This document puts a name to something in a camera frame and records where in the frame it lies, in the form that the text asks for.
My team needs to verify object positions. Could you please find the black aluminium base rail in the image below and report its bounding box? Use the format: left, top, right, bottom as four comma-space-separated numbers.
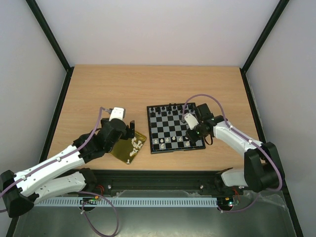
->
24, 169, 287, 196

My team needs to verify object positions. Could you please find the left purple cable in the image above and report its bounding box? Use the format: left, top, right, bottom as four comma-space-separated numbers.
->
0, 106, 119, 237

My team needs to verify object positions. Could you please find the purple cable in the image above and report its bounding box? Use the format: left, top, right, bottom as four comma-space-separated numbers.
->
181, 93, 283, 213
0, 106, 119, 237

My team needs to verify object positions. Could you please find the black frame post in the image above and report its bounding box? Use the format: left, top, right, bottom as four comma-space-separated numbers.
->
25, 0, 72, 72
241, 0, 290, 74

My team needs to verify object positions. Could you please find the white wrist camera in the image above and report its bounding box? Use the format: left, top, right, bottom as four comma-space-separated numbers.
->
109, 107, 125, 121
184, 113, 199, 130

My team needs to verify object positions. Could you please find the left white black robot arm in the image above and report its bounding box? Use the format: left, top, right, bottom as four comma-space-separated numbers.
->
0, 118, 135, 218

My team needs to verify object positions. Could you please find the black chess pieces row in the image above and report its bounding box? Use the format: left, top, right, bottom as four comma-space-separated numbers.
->
147, 102, 196, 117

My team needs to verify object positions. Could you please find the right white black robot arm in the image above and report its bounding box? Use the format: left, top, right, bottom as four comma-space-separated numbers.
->
182, 104, 285, 194

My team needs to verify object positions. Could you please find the light blue slotted cable duct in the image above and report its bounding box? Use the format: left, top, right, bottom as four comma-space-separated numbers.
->
36, 197, 218, 207

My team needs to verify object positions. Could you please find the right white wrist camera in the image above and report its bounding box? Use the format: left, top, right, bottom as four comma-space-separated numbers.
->
184, 113, 199, 130

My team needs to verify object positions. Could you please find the white chess piece pile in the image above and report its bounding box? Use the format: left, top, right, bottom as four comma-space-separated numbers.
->
129, 137, 143, 157

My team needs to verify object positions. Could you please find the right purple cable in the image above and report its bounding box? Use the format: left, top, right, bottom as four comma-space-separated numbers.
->
181, 93, 283, 213

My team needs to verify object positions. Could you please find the gold metal tray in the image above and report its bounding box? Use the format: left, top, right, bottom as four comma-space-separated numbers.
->
110, 131, 147, 163

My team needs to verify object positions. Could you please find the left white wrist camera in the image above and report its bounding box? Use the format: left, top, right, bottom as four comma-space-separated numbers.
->
109, 107, 125, 121

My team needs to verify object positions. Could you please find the right black frame post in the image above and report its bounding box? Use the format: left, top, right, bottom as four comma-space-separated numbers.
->
241, 0, 290, 74

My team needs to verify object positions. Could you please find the left black frame post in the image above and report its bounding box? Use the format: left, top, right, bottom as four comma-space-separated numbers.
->
25, 0, 72, 72

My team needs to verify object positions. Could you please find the black grey chess board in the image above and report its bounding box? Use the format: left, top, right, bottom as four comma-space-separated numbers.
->
147, 108, 205, 154

